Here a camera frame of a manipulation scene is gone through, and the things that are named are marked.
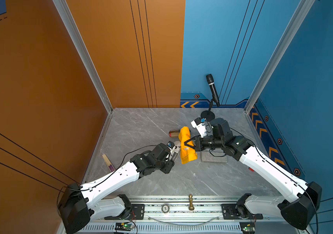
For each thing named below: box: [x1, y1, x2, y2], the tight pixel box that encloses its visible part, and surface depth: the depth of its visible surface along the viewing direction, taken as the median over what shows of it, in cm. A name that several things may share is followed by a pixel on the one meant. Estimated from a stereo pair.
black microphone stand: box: [200, 99, 216, 122], surface depth 118 cm
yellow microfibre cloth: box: [178, 126, 198, 165], surface depth 70 cm
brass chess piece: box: [188, 193, 195, 211], surface depth 77 cm
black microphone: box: [205, 73, 221, 107], surface depth 100 cm
